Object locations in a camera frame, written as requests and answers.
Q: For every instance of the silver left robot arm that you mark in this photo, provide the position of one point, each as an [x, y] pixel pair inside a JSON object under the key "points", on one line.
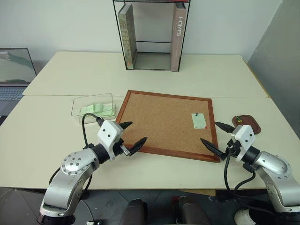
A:
{"points": [[70, 178]]}

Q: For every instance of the folded green paper note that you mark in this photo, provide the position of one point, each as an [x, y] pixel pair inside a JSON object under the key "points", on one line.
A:
{"points": [[98, 106]]}

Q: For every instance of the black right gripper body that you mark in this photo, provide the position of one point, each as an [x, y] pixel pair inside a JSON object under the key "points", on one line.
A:
{"points": [[234, 148]]}

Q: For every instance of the brown oval dish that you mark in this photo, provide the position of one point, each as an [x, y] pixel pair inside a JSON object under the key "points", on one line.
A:
{"points": [[250, 122]]}

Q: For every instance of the flat green paper note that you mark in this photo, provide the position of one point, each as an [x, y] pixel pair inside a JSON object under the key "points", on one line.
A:
{"points": [[107, 113], [87, 110]]}

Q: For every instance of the pale green pinned note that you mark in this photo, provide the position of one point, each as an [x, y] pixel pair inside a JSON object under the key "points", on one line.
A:
{"points": [[199, 122]]}

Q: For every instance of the yellow-green object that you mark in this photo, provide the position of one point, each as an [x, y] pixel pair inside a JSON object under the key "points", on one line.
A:
{"points": [[238, 121]]}

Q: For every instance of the pink HOMES book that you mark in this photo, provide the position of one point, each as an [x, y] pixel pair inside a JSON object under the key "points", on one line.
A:
{"points": [[178, 35]]}

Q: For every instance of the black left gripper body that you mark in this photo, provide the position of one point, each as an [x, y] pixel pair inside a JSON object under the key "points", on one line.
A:
{"points": [[119, 147]]}

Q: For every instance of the wood-framed cork board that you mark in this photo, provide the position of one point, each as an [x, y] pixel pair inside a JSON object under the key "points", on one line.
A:
{"points": [[159, 122]]}

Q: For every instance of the dark rounded shape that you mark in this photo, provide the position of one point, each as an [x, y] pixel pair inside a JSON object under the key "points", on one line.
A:
{"points": [[134, 212], [189, 212]]}

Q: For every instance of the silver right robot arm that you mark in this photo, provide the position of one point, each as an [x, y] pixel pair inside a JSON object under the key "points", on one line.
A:
{"points": [[274, 168]]}

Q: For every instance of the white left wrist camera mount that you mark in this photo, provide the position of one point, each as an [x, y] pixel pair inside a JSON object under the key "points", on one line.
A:
{"points": [[109, 134]]}

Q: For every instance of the open grey laptop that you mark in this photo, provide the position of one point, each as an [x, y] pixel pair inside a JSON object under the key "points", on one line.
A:
{"points": [[14, 68]]}

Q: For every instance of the olive patterned book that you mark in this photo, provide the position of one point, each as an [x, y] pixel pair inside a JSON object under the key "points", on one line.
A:
{"points": [[127, 35]]}

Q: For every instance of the white shoe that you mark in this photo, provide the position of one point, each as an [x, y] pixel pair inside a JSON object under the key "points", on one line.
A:
{"points": [[243, 217]]}

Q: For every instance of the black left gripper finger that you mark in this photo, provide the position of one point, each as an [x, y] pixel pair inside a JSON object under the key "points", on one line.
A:
{"points": [[126, 125], [138, 145]]}

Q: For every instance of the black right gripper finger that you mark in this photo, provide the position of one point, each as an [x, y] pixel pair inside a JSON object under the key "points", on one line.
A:
{"points": [[212, 147], [225, 126]]}

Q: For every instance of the grey partition panel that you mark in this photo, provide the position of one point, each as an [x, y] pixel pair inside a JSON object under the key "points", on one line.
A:
{"points": [[279, 58]]}

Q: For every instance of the clear plastic tray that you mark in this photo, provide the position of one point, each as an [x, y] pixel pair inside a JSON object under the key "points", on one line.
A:
{"points": [[77, 105]]}

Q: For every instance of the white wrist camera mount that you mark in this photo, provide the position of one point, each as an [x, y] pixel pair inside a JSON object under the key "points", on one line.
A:
{"points": [[245, 138], [109, 134]]}

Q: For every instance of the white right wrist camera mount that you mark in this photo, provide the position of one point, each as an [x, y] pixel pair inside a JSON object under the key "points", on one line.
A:
{"points": [[245, 138]]}

